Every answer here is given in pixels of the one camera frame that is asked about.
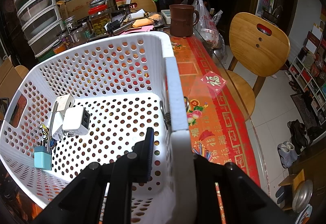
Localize grey slippers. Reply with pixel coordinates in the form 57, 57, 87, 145
277, 141, 298, 169

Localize teal charger cube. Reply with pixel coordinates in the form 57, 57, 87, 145
34, 146, 52, 170

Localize cardboard box on table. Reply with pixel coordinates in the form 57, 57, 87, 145
56, 0, 93, 20

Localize metal binder clip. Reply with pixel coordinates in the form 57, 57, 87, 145
160, 97, 189, 129

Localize white plug charger adapter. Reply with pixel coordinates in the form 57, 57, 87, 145
51, 111, 64, 141

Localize white USB multiport charger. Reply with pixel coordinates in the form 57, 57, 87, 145
62, 105, 90, 137

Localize large red-lid pickle jar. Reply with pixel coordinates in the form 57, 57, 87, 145
88, 4, 111, 36

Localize orange floral tablecloth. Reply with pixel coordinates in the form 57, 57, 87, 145
170, 36, 260, 184

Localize wooden chair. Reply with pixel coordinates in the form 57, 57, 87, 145
227, 12, 290, 121

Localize white cube charger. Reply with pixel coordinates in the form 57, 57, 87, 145
56, 94, 75, 114

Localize white perforated plastic basket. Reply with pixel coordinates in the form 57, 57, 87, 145
1, 32, 197, 223

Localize brown ceramic mug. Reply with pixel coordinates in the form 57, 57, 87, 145
169, 4, 199, 38

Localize empty clear glass jar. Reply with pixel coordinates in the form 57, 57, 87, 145
70, 23, 89, 46

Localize white plastic bag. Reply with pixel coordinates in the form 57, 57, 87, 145
193, 0, 226, 62

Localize red fu paper sticker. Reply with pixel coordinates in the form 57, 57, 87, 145
200, 71, 227, 94

